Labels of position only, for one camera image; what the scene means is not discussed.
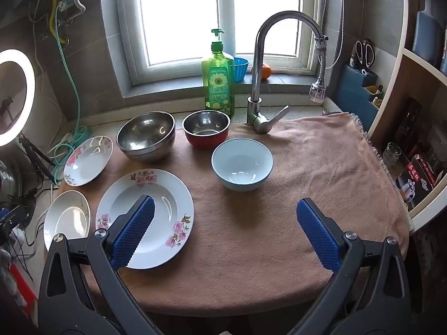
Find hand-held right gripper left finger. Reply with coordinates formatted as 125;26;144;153
38;195;168;335

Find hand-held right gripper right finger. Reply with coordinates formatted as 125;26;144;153
286;197;412;335

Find large pink floral plate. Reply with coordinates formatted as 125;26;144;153
95;168;195;270

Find small white plate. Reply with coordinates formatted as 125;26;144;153
44;190;91;252

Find stainless steel bowl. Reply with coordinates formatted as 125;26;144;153
120;134;176;163
116;111;176;154

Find medium pink floral plate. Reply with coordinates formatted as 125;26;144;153
63;135;114;186

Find light blue bowl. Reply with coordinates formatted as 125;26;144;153
211;138;274;192

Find red steel bowl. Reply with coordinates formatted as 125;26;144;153
182;110;231;150

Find peach towel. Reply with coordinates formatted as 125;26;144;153
58;112;413;316

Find glass jar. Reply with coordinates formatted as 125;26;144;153
382;143;402;178

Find mint green power strip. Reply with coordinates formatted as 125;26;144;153
63;126;92;148

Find printed cardboard box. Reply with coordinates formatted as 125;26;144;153
396;154;444;212

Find black tripod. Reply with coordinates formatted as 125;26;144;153
19;134;56;185

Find red box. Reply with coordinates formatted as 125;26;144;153
9;263;38;309

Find steel pot lid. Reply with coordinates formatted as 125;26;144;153
0;161;25;205

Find faucet sprayer extension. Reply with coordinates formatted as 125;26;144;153
308;35;329;104

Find dark bottle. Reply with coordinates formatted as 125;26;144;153
398;98;423;147

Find blue knife holder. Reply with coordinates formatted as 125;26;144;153
335;63;384;123

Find chrome faucet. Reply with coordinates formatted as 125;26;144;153
246;11;320;135

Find white shelf cabinet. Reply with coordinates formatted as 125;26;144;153
367;0;447;233

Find green dish soap bottle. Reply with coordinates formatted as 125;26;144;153
201;28;235;119

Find blue plastic cup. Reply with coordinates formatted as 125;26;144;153
233;57;249;83

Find black scissors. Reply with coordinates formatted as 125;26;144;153
353;38;374;75

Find blue cutting board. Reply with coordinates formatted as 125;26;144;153
412;0;442;63

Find green cable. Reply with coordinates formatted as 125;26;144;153
49;3;93;185

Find ring light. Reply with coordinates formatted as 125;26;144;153
0;49;36;147

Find white window frame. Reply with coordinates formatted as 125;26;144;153
99;0;344;96

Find yellow hose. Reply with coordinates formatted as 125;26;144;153
49;0;67;44

